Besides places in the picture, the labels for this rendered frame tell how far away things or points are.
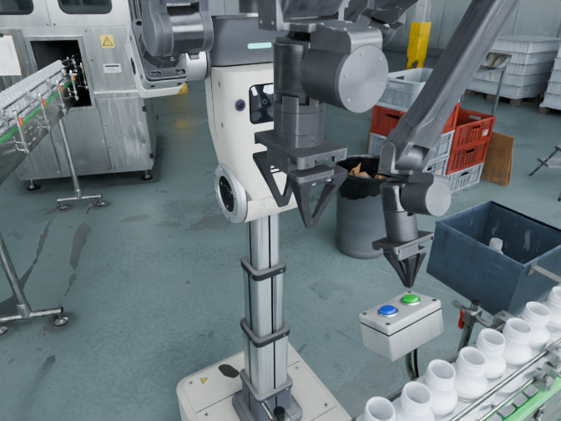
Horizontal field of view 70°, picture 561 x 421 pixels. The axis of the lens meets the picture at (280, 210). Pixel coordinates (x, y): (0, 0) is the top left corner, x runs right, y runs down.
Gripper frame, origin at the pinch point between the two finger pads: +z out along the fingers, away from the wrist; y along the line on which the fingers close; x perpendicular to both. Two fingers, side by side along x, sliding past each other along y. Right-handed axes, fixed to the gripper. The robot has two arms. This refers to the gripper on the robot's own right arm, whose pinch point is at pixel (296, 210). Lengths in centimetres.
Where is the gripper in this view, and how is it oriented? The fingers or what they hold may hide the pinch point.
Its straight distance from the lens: 50.2
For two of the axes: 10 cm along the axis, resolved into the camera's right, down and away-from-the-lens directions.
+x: 8.5, -2.4, 4.6
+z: -0.1, 8.8, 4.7
